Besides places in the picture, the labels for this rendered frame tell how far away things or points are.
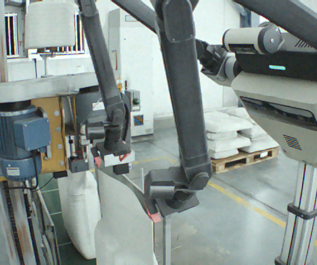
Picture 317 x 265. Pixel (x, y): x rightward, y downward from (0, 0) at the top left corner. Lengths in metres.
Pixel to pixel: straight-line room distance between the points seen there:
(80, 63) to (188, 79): 3.62
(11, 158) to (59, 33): 0.45
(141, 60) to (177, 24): 4.73
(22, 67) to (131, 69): 1.87
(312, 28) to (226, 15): 6.36
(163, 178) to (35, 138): 0.49
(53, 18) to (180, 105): 0.64
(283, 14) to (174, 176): 0.41
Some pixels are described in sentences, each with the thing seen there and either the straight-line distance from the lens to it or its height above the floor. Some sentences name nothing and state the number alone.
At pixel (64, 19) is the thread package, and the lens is 1.11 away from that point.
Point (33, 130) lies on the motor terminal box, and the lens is 1.04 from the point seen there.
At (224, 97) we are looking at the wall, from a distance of 6.97.
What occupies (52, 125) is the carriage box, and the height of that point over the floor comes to 1.22.
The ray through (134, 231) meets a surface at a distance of 1.09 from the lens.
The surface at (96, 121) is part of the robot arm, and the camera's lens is 1.09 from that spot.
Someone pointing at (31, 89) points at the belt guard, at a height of 1.40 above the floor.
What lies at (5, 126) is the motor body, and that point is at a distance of 1.11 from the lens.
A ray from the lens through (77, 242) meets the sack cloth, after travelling 1.88.
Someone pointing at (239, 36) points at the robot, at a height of 1.55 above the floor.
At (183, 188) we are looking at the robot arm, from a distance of 0.74.
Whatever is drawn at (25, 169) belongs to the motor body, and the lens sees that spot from 1.14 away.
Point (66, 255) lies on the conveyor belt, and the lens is 1.97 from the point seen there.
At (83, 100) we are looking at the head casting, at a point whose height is 1.31.
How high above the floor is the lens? 1.51
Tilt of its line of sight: 15 degrees down
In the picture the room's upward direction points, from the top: 1 degrees counter-clockwise
